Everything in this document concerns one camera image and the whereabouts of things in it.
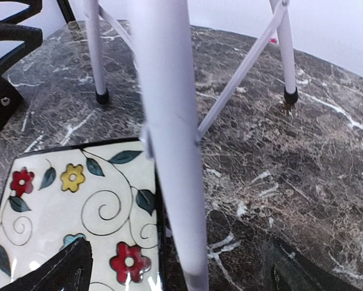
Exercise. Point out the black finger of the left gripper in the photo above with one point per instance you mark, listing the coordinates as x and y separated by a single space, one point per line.
31 38

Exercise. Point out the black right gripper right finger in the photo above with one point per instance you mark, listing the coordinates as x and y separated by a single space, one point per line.
285 268

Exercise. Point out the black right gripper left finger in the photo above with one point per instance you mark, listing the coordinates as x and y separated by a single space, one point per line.
69 269

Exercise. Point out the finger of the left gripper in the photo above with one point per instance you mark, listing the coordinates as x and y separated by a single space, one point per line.
18 11

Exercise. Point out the white perforated music stand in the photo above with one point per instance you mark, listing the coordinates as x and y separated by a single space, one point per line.
160 38

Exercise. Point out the floral square ceramic plate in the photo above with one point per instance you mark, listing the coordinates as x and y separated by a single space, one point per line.
105 192

